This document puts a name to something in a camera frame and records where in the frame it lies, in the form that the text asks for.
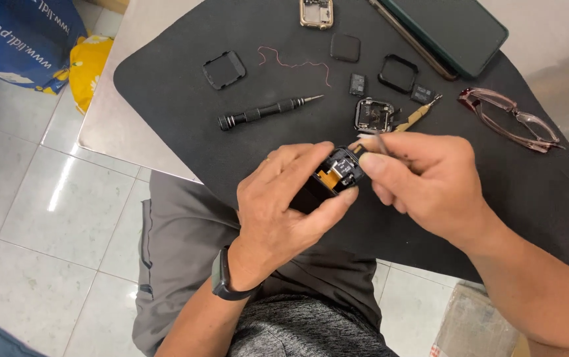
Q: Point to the person's right hand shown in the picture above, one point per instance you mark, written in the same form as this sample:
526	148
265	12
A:
428	183

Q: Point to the person's left hand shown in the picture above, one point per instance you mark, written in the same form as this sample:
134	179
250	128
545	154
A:
269	208

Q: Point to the thin metal tweezers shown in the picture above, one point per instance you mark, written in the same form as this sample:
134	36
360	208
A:
382	144

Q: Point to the black smartwatch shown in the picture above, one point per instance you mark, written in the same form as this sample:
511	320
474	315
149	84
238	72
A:
331	176

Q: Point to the black work mat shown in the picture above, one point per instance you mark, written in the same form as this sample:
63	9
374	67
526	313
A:
244	148

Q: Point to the black fitness band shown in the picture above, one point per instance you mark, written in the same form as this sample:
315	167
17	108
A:
224	277

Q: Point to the silver opened smartwatch case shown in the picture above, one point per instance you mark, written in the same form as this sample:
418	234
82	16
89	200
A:
374	115

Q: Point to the small black watch battery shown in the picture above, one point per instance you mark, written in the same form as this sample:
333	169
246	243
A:
357	85
422	93

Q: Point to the grey trousers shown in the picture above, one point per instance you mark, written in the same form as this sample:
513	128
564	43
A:
185	248

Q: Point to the black precision screwdriver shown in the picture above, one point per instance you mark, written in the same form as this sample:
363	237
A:
259	113

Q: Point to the pink translucent eyeglasses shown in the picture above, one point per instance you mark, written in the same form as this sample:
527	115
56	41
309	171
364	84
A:
507	119

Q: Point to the black hollow watch bezel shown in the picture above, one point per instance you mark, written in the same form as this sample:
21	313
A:
388	82

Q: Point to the grey heathered shirt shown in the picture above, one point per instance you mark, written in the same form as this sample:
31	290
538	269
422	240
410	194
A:
299	329

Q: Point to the cardboard box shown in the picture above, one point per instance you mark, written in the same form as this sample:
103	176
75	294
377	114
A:
477	327

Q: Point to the dark green smartphone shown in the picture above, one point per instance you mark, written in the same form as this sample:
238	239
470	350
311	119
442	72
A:
443	29

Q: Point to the black square watch screen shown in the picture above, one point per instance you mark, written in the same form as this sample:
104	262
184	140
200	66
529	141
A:
345	47

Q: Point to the gold smartwatch case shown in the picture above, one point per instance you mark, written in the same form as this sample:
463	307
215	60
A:
316	12

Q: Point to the yellow plastic bag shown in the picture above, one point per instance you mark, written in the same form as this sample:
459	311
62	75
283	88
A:
88	69

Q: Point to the blue shopping bag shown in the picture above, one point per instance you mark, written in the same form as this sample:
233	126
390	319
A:
21	39

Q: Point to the black square watch frame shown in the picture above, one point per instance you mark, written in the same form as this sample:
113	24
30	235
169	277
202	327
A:
224	70

